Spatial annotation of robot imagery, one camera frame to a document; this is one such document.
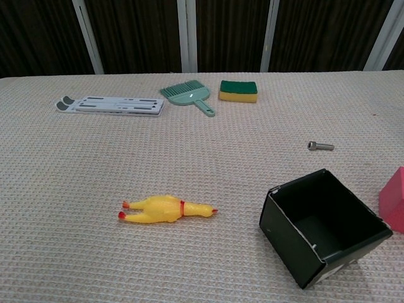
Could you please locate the metal bolt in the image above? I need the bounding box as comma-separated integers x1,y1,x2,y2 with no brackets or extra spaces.
307,141,335,152

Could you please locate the green dustpan brush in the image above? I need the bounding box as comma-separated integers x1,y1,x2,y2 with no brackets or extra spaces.
159,80,216,118

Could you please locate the green yellow sponge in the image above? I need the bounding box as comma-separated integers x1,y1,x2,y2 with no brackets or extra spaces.
218,80,259,104

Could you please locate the yellow rubber chicken toy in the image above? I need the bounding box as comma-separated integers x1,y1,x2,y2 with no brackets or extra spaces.
117,194,218,223

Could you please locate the white folded laptop stand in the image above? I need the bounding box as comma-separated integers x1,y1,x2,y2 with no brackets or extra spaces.
56,95,166,117

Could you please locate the beige woven tablecloth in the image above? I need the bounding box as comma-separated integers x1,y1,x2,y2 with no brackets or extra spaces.
0,71,404,303

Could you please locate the black open box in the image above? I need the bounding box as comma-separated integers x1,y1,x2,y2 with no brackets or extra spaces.
259,168,394,290

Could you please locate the pink block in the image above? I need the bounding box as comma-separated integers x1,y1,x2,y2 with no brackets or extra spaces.
378,166,404,234

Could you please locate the white frame pole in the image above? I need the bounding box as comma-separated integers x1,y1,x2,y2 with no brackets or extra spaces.
71,0,105,75
176,0,198,73
260,0,280,73
362,0,404,72

